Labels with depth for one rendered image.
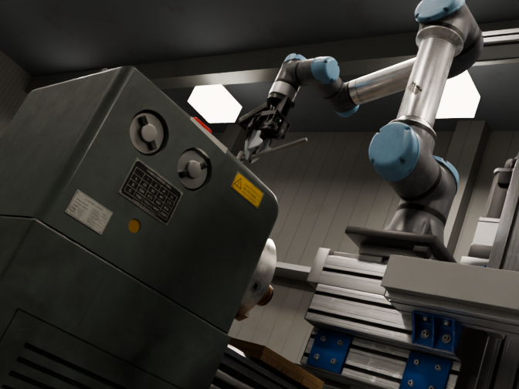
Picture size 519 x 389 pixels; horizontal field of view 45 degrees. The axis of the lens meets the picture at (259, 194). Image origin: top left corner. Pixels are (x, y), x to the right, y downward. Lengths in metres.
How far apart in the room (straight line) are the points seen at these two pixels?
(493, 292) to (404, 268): 0.18
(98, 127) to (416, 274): 0.71
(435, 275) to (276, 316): 5.92
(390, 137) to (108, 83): 0.62
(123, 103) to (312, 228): 6.09
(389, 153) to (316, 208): 6.12
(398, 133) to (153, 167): 0.55
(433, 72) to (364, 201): 5.72
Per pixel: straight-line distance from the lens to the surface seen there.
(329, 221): 7.31
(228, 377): 1.77
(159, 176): 1.44
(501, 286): 1.18
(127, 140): 1.40
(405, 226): 1.45
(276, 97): 1.85
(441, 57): 1.59
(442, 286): 1.21
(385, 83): 1.84
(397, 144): 1.41
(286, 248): 7.44
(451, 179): 1.54
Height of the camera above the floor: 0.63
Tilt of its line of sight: 21 degrees up
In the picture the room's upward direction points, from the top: 24 degrees clockwise
